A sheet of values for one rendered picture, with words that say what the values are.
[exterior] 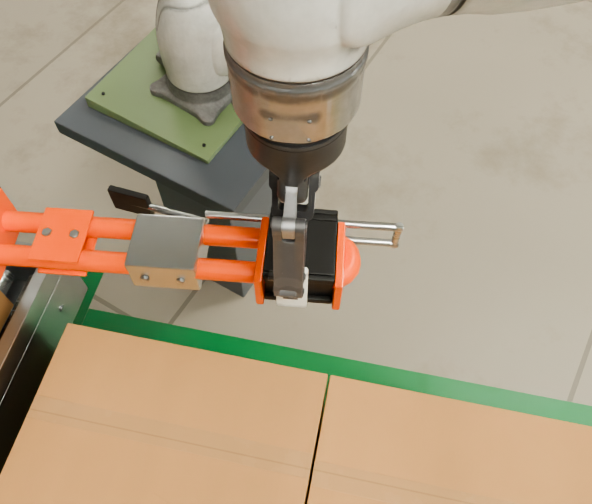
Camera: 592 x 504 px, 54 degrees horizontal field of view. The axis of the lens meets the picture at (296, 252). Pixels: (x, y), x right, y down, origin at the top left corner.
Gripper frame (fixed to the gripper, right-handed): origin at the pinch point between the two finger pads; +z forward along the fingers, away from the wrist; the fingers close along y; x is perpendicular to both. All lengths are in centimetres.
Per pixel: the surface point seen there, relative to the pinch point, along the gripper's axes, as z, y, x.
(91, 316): 124, -44, -71
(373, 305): 124, -56, 21
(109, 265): -0.3, 3.4, -18.0
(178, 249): -1.2, 1.5, -11.4
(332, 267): -2.0, 2.6, 3.7
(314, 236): -2.0, -0.7, 1.7
